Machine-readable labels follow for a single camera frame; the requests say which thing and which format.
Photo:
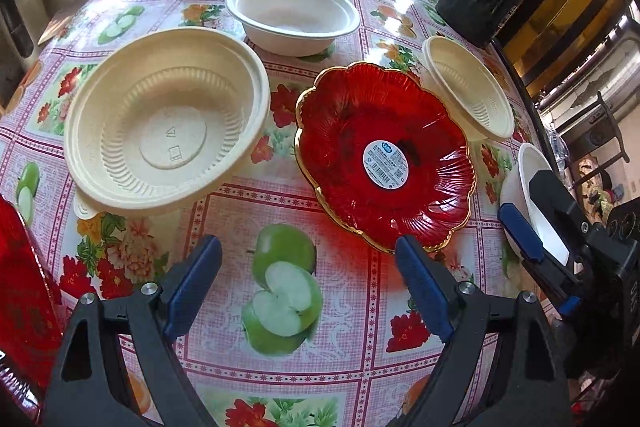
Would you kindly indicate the white paper bowl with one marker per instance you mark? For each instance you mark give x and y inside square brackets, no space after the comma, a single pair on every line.
[290,12]

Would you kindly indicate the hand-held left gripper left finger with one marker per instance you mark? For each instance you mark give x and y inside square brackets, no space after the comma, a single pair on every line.
[192,287]

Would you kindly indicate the red patterned plate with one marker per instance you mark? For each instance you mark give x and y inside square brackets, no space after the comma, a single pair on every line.
[25,297]

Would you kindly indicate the red flower-shaped plate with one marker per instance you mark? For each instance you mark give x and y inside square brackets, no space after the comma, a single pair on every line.
[350,132]

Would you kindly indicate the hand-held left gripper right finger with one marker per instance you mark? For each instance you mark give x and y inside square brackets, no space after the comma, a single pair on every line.
[422,287]

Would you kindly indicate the large beige bowl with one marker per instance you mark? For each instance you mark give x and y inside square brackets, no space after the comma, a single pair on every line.
[165,107]

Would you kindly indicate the small beige bowl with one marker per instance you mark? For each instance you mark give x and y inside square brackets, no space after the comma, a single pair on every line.
[465,82]

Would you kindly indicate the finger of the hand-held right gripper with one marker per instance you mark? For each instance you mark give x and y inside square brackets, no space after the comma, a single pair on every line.
[520,229]
[557,212]

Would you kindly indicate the small white bowl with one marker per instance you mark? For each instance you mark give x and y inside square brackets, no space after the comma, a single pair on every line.
[520,167]

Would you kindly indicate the floral printed tablecloth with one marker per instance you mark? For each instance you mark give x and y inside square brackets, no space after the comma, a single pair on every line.
[350,332]

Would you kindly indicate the dark wooden chair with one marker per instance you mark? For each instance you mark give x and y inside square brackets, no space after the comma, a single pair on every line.
[607,117]

